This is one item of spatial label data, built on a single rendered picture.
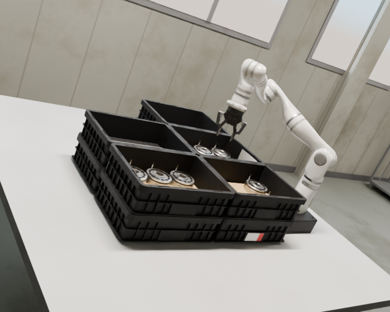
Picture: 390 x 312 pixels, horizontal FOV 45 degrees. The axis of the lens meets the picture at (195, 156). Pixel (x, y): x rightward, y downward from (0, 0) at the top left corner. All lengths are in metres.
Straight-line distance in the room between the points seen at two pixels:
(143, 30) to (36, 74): 0.87
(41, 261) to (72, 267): 0.09
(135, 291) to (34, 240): 0.34
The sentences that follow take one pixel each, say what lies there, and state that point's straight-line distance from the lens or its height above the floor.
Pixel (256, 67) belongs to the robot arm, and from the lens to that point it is 1.98.
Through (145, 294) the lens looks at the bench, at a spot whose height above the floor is 0.70.
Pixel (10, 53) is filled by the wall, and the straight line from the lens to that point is 3.50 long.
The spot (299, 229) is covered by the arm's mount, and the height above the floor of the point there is 0.72.
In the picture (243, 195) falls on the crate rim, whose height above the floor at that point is 0.92.
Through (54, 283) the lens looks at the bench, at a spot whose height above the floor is 0.70.
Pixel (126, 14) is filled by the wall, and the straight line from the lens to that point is 3.66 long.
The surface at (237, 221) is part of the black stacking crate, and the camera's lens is 1.80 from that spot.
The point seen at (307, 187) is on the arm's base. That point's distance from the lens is 2.20.
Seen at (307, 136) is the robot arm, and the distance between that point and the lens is 2.21.
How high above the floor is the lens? 1.56
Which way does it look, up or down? 19 degrees down
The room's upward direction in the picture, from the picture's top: 23 degrees clockwise
